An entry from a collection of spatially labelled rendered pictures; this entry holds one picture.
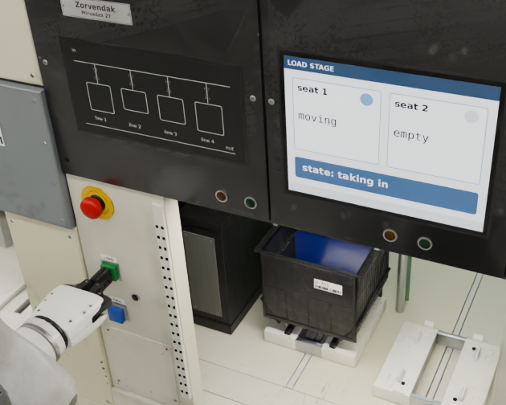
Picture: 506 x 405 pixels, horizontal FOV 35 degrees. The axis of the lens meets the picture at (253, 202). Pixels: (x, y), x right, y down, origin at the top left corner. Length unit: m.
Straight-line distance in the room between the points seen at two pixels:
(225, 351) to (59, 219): 0.51
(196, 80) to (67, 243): 0.50
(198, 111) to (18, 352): 0.43
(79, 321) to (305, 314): 0.52
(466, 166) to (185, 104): 0.41
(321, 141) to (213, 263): 0.66
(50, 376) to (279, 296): 0.62
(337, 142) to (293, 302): 0.65
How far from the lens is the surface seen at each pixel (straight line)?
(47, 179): 1.44
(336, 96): 1.06
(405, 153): 1.06
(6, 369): 1.19
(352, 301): 1.61
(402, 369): 1.68
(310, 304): 1.66
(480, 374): 1.70
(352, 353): 1.72
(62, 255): 1.55
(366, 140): 1.07
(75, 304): 1.40
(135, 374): 1.67
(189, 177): 1.25
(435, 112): 1.02
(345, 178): 1.12
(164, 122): 1.22
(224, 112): 1.15
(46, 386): 1.22
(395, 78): 1.02
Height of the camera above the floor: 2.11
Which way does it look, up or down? 34 degrees down
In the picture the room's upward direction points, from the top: 4 degrees counter-clockwise
